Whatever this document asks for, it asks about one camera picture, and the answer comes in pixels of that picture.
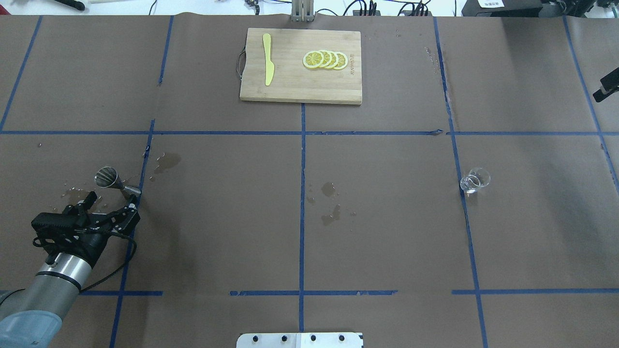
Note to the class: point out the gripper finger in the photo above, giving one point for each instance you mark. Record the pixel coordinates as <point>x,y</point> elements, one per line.
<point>609,85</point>

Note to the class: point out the aluminium frame post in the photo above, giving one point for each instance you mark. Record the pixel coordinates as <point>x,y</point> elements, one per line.
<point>302,11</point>

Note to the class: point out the clear glass cup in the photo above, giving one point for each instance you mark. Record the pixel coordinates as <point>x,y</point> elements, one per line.
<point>476,179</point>

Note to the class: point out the steel measuring jigger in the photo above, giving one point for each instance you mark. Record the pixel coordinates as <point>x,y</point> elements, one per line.
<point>107,177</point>

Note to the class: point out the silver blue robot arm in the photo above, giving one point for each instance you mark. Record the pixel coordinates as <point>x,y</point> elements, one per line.
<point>31,317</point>

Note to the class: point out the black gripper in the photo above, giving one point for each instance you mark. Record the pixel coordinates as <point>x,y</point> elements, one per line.
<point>88,243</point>

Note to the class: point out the bamboo cutting board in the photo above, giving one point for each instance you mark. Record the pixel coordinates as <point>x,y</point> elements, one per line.
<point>293,82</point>

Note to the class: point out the lemon slice four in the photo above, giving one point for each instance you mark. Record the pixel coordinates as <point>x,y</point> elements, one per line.
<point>342,61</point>

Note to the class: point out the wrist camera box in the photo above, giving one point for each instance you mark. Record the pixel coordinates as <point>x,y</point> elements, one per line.
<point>54,226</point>

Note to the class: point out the yellow plastic knife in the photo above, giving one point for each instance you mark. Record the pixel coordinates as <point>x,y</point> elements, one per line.
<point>269,64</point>

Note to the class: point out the lemon slice three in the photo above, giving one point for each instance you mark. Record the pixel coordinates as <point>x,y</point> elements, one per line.
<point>334,60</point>

